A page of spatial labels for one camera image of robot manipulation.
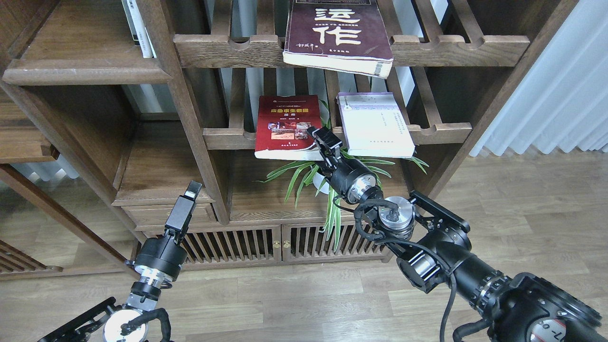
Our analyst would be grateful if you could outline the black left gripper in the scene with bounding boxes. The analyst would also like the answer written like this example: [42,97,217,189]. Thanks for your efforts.
[134,181,202,281]

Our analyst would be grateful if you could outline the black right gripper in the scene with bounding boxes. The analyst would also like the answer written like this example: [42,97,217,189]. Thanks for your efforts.
[307,126,383,204]

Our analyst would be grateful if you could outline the red survival guide book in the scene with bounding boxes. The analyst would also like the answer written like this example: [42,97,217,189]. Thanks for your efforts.
[255,95,322,161]

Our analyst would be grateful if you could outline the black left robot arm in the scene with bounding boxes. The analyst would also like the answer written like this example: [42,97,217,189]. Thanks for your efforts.
[42,181,202,342]

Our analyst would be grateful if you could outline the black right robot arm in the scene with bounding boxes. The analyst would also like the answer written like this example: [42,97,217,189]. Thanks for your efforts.
[308,126,606,342]

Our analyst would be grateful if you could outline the white upright books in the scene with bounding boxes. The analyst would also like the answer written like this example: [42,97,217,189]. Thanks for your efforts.
[122,0,156,58]

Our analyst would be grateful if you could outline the dark wooden bookshelf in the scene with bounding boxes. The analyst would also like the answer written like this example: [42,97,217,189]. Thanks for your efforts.
[1,0,576,270]

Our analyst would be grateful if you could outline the white plant pot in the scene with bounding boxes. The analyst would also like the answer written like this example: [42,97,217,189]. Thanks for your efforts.
[313,165,356,197]

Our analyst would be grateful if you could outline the green spider plant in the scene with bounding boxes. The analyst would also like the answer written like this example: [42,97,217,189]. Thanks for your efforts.
[257,98,429,251]

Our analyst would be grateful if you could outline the white purple book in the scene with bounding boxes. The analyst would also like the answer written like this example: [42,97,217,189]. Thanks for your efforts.
[336,92,415,158]

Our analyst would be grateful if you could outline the dark maroon book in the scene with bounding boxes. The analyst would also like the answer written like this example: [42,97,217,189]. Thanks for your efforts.
[283,0,393,79]

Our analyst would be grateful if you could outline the wooden side furniture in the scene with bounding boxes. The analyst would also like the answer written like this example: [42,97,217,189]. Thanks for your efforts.
[1,92,138,280]

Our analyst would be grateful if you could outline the white pleated curtain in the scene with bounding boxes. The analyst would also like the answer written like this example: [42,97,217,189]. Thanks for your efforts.
[470,0,608,156]

